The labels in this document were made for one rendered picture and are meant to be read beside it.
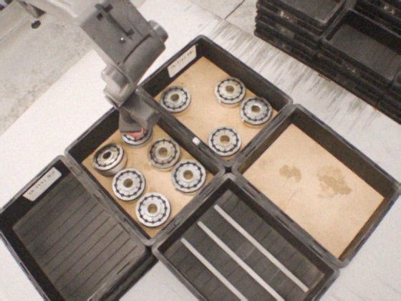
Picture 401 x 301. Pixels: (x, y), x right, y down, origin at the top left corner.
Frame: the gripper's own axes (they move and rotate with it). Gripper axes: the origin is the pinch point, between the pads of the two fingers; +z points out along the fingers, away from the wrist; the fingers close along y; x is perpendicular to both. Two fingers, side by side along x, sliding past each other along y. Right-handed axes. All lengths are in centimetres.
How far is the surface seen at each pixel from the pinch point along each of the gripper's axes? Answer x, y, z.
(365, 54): -110, 62, 39
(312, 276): -51, -46, -3
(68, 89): 32.0, 28.3, 21.6
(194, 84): -19.0, 17.9, 2.6
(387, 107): -120, 35, 46
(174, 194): -12.6, -20.8, 2.1
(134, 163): -0.1, -10.2, 3.8
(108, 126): 8.5, 0.7, -0.1
